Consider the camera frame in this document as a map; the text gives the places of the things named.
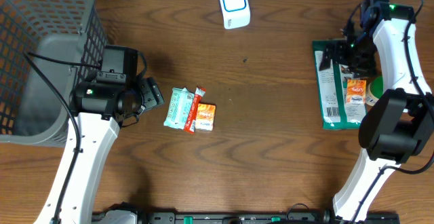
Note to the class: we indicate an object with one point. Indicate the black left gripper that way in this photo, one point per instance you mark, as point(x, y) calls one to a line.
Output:
point(150, 89)

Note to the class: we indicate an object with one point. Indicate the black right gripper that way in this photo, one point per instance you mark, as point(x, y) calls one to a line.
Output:
point(368, 68)

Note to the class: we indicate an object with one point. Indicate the teal wet wipes pack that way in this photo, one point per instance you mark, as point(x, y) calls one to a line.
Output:
point(179, 108)

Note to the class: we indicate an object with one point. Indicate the orange tissue pack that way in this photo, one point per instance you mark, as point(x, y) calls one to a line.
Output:
point(356, 92)
point(205, 117)

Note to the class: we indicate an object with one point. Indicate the red stick sachet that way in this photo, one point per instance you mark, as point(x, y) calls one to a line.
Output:
point(190, 122)

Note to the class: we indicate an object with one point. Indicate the green lid jar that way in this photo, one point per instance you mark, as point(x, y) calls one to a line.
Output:
point(374, 91)

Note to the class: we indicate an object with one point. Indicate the green 3M gloves package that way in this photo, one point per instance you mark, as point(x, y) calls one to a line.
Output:
point(332, 90)

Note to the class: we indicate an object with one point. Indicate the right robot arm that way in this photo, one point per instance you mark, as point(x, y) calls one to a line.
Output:
point(371, 79)

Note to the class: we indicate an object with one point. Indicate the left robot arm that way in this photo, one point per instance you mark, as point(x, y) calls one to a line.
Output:
point(97, 108)

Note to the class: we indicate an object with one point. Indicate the white barcode scanner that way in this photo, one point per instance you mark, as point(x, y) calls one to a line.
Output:
point(235, 13)

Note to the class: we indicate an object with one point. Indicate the grey plastic mesh basket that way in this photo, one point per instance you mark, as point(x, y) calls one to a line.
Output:
point(64, 39)

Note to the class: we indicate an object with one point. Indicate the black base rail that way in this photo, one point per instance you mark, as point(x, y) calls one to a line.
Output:
point(244, 218)

